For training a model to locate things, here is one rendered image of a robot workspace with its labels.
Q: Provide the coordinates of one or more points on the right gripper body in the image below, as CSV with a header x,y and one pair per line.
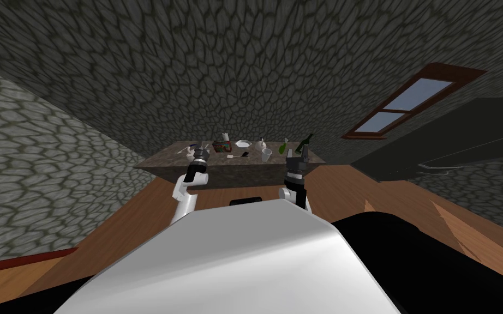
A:
x,y
297,165

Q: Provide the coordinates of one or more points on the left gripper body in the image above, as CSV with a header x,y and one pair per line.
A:
x,y
201,155

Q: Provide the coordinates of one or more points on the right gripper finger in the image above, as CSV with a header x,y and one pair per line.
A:
x,y
305,152
290,154

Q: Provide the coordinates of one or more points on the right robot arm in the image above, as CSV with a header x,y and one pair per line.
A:
x,y
296,192

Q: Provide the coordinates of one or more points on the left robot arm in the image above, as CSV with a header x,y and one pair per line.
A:
x,y
185,201

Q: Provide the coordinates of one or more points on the light green bottle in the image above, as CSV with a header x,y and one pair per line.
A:
x,y
283,147

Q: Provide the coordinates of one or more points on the dark green bottle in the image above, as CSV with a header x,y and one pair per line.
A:
x,y
305,142

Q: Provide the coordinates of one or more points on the red box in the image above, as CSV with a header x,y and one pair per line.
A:
x,y
222,146

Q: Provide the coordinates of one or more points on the white cup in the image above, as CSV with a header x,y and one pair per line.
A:
x,y
266,154

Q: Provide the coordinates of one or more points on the white cylinder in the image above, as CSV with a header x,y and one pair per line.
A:
x,y
225,137

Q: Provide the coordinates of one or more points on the white vase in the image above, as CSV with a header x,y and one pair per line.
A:
x,y
260,144

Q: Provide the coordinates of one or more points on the white spatula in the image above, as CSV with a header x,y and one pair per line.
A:
x,y
232,155

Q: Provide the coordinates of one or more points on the dark brown table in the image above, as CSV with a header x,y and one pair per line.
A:
x,y
234,172

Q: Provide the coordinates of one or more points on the white bowl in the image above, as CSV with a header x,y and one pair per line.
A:
x,y
243,144

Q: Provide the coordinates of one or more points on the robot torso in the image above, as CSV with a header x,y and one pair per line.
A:
x,y
234,261

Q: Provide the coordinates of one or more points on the brown framed window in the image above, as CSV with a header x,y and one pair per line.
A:
x,y
408,102

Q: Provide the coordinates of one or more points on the dark grey cabinet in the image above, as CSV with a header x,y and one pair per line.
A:
x,y
452,135

